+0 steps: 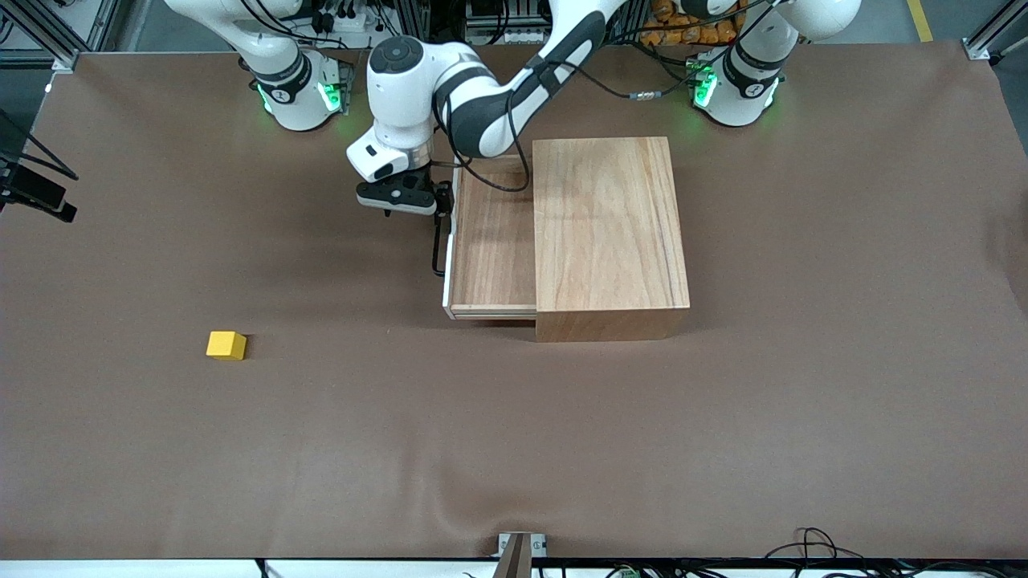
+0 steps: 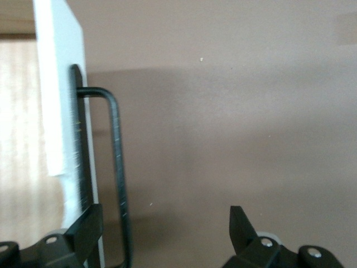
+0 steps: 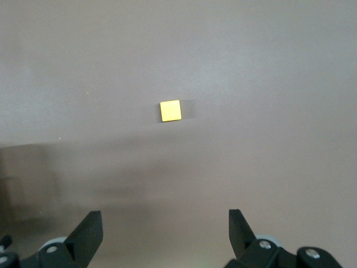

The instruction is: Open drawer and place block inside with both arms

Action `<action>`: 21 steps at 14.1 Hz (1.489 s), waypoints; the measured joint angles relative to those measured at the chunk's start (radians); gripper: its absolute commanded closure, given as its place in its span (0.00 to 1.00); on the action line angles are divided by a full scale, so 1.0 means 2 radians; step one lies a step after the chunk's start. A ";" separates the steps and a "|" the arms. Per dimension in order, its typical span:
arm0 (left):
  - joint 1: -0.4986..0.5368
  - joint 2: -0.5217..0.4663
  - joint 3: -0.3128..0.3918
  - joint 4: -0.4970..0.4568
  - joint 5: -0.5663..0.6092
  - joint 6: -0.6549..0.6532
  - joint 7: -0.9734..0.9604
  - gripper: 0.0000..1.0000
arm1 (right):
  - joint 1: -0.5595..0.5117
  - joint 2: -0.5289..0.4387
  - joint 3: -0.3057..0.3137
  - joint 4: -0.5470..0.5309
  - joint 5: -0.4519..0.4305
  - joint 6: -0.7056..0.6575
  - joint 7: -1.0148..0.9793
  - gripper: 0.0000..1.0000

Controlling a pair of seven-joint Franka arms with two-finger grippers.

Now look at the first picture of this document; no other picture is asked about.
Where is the brown table cover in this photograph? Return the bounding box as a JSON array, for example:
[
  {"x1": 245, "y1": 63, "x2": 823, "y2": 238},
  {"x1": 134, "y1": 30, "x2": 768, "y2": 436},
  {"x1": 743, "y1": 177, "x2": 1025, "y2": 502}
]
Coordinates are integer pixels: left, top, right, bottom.
[{"x1": 0, "y1": 44, "x2": 1028, "y2": 560}]

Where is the white power strip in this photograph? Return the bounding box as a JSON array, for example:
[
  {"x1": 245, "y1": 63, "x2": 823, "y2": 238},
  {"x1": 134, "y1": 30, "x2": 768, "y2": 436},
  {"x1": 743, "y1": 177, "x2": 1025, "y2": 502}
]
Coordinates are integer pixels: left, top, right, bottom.
[{"x1": 309, "y1": 0, "x2": 380, "y2": 35}]

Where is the pile of orange packets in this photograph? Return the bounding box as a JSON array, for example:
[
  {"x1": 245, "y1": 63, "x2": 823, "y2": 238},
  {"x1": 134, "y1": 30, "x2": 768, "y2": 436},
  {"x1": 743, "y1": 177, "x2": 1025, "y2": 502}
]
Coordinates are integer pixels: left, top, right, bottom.
[{"x1": 641, "y1": 0, "x2": 740, "y2": 47}]

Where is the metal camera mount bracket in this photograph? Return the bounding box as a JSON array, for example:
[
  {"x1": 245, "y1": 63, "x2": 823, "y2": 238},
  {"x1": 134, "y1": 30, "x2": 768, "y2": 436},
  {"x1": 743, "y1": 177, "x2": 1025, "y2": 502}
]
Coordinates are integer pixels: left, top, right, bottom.
[{"x1": 496, "y1": 531, "x2": 549, "y2": 578}]

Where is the grey power strip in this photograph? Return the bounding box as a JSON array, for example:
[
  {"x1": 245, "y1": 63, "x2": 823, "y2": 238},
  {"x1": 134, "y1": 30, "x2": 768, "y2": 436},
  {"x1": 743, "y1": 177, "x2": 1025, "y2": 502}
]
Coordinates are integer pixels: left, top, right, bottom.
[{"x1": 466, "y1": 24, "x2": 555, "y2": 46}]

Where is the yellow wooden block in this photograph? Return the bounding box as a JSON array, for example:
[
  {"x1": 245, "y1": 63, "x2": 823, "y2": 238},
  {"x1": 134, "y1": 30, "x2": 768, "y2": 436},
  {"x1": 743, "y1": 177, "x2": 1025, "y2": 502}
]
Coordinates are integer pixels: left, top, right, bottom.
[{"x1": 206, "y1": 331, "x2": 248, "y2": 361}]

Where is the black cable bundle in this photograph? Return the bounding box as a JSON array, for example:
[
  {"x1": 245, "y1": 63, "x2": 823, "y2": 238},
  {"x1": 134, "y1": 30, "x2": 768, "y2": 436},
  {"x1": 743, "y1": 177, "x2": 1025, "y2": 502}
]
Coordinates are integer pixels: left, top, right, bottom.
[{"x1": 763, "y1": 527, "x2": 1028, "y2": 578}]

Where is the wooden drawer with black handle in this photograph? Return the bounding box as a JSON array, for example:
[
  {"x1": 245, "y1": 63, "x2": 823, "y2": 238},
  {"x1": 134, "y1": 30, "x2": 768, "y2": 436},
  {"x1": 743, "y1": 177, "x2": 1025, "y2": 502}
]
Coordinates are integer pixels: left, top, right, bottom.
[{"x1": 431, "y1": 157, "x2": 537, "y2": 320}]

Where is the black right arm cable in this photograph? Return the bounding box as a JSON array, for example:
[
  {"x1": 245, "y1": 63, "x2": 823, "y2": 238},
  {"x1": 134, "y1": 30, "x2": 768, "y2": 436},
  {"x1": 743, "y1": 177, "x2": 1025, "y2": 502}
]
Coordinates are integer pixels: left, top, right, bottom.
[{"x1": 0, "y1": 108, "x2": 79, "y2": 179}]

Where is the aluminium frame bar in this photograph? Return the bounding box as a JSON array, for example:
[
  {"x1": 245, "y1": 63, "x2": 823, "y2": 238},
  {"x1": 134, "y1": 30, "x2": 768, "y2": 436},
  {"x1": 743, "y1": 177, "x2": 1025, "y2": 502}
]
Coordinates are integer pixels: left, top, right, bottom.
[
  {"x1": 964, "y1": 0, "x2": 1028, "y2": 62},
  {"x1": 0, "y1": 0, "x2": 81, "y2": 75}
]

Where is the wooden cabinet box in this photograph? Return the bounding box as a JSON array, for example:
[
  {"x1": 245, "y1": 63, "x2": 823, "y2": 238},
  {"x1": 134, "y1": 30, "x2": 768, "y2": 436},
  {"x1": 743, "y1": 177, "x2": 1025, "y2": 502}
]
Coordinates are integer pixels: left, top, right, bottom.
[{"x1": 532, "y1": 136, "x2": 691, "y2": 344}]

